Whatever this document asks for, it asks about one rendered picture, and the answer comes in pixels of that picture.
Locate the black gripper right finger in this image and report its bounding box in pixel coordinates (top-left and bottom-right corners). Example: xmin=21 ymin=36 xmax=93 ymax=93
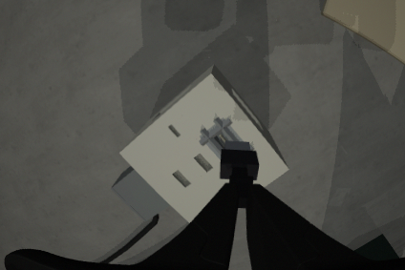
xmin=245 ymin=183 xmax=405 ymax=270

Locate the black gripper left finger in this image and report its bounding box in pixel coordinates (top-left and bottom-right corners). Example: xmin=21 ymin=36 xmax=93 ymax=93
xmin=4 ymin=182 xmax=240 ymax=270

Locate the beige flat square slab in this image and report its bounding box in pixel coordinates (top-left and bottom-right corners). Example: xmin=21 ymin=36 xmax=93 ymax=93
xmin=321 ymin=0 xmax=405 ymax=65

